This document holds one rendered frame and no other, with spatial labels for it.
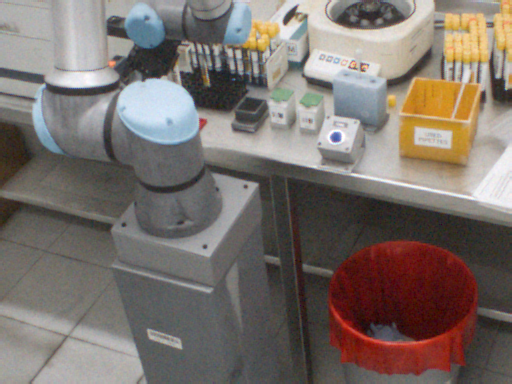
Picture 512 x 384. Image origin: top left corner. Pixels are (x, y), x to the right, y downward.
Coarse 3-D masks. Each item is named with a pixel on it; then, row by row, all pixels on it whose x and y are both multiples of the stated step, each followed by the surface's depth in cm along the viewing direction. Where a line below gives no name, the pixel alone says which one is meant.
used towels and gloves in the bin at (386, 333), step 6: (372, 324) 215; (372, 330) 216; (378, 330) 217; (384, 330) 216; (390, 330) 216; (396, 330) 217; (372, 336) 216; (378, 336) 215; (384, 336) 215; (390, 336) 215; (396, 336) 215; (402, 336) 217
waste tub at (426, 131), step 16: (416, 80) 165; (432, 80) 164; (416, 96) 167; (432, 96) 166; (448, 96) 165; (464, 96) 164; (400, 112) 156; (416, 112) 170; (432, 112) 169; (448, 112) 167; (464, 112) 166; (400, 128) 158; (416, 128) 157; (432, 128) 156; (448, 128) 155; (464, 128) 154; (400, 144) 161; (416, 144) 159; (432, 144) 158; (448, 144) 157; (464, 144) 156; (432, 160) 161; (448, 160) 159; (464, 160) 158
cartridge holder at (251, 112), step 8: (240, 104) 175; (248, 104) 178; (256, 104) 177; (264, 104) 175; (240, 112) 173; (248, 112) 173; (256, 112) 172; (264, 112) 176; (240, 120) 175; (248, 120) 174; (256, 120) 173; (232, 128) 175; (240, 128) 174; (248, 128) 173; (256, 128) 173
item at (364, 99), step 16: (336, 80) 167; (352, 80) 166; (368, 80) 166; (384, 80) 165; (336, 96) 170; (352, 96) 168; (368, 96) 165; (384, 96) 167; (336, 112) 173; (352, 112) 170; (368, 112) 168; (384, 112) 170; (368, 128) 169
